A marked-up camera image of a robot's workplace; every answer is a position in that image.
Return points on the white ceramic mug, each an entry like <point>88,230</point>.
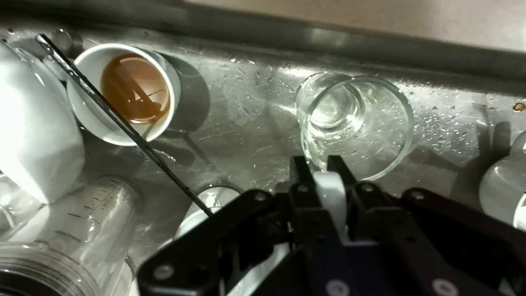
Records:
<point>332,202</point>

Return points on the stainless steel sink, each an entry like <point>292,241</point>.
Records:
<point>248,108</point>

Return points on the slim dark metal utensil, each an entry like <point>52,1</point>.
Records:
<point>138,139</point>

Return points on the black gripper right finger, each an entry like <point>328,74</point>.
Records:
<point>466,240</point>

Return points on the small cup with brown liquid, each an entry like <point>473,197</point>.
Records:
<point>96,123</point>

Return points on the white curved plate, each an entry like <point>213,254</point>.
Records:
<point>34,136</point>

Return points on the clear drinking glass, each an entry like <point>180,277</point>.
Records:
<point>384,108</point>

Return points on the white ceramic bowl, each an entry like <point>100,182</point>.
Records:
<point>504,185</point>

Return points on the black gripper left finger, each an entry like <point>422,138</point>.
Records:
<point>187,256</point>

